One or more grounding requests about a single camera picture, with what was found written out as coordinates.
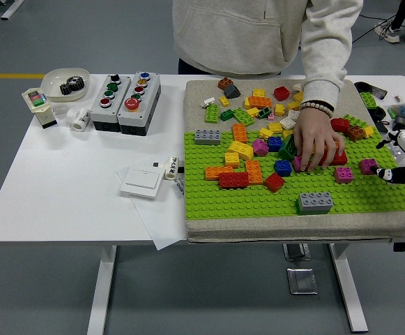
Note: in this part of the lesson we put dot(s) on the person's left hand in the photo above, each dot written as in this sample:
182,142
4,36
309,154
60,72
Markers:
315,132

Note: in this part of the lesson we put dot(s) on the red rounded toy brick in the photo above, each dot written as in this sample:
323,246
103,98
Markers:
339,125

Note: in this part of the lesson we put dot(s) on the long dark green toy brick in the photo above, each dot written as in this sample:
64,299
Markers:
297,208
286,148

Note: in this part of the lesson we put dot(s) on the pink square toy brick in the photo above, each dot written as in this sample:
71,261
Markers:
344,175
296,164
367,167
260,147

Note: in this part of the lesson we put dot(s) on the long red toy brick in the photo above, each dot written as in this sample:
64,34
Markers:
234,180
341,160

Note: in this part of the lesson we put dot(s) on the blue square toy brick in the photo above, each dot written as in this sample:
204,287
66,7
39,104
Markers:
283,167
275,144

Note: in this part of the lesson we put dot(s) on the red square toy brick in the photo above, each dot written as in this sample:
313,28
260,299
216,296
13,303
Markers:
281,93
274,182

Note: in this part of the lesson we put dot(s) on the long grey toy brick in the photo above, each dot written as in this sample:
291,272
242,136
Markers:
208,137
314,202

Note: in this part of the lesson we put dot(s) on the person's left forearm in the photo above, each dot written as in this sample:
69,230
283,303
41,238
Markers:
322,87

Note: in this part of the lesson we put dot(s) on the yellow square toy brick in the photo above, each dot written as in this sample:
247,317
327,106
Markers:
252,112
246,103
275,127
258,93
293,105
287,134
232,160
266,133
297,97

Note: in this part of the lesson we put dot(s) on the white square toy plate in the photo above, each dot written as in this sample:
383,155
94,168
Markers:
292,115

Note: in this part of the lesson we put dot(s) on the white hollow toy brick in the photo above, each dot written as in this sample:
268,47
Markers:
287,124

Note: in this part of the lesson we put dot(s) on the brown oblong toy brick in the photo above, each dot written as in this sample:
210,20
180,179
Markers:
355,133

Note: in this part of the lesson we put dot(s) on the narrow yellow toy brick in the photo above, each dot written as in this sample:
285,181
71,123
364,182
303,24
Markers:
279,110

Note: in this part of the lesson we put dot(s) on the lime green toy plate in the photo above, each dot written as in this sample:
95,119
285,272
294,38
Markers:
357,122

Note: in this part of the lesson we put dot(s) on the small pink toy brick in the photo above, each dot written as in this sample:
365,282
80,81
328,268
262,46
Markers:
271,116

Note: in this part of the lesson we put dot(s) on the small yellow toy brick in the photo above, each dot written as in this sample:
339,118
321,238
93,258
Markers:
368,131
224,101

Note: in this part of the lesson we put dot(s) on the dark green hollow toy brick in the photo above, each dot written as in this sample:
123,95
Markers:
264,112

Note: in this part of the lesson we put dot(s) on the long orange toy brick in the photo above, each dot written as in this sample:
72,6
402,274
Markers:
259,102
219,173

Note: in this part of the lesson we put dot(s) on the orange oblong toy brick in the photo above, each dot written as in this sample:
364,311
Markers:
254,172
240,133

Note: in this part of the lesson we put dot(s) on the long lime green toy brick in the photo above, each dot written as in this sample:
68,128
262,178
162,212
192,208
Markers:
243,117

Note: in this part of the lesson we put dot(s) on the yellow curved toy brick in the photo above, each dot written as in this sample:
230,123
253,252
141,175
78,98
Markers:
241,150

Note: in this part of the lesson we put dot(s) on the dark green square toy brick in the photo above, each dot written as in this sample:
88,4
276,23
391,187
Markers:
227,115

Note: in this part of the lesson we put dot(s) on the dark grey sloped toy brick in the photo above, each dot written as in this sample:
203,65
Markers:
231,91

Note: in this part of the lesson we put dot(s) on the brown square toy brick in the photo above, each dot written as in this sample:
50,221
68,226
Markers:
225,83

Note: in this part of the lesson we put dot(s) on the white flat toy piece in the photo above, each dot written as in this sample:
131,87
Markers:
210,102

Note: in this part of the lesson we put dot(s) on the green toy baseplate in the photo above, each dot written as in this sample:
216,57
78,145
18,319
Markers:
223,206

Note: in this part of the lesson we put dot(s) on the crumpled clear plastic bag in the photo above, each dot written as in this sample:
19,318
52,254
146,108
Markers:
397,155

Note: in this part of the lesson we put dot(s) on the black flat pad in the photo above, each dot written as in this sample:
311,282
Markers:
383,126

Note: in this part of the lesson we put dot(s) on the small metal screw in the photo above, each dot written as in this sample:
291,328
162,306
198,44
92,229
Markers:
397,96

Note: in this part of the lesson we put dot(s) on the lime green studded plate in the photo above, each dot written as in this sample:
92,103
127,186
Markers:
368,100

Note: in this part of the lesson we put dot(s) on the dark clear rectangular block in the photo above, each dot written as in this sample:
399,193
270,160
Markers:
378,92

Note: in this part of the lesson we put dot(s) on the bystander person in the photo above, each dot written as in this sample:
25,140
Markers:
392,35

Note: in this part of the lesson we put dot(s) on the printed paper label strip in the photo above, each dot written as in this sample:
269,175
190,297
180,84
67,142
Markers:
180,188

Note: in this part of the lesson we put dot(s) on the white labelled tube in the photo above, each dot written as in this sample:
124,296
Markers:
171,167

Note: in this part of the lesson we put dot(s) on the metal floor socket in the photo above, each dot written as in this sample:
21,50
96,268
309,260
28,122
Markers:
301,281

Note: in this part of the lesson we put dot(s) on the white table leg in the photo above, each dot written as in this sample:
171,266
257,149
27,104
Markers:
350,289
101,289

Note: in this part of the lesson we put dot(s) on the grey emergency-stop control box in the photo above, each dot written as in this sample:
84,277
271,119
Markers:
137,115

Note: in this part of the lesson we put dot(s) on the white paper sheet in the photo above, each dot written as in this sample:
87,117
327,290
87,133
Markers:
160,223

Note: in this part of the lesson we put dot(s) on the grey four-button control box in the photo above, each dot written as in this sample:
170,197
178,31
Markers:
109,111

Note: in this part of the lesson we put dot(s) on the white pipe tee fitting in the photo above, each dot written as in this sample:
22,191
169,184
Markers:
80,120

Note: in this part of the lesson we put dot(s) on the black metal gear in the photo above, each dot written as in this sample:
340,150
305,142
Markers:
72,85

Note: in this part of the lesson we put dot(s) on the white shallow bowl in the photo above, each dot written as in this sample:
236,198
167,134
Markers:
54,87

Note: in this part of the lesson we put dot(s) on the white background desk foot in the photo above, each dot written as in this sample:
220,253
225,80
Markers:
12,8

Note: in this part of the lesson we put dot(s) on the white wall switch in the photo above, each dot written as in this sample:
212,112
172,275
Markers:
141,183

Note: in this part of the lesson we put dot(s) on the white red-green pushbutton switch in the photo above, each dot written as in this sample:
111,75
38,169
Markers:
40,104

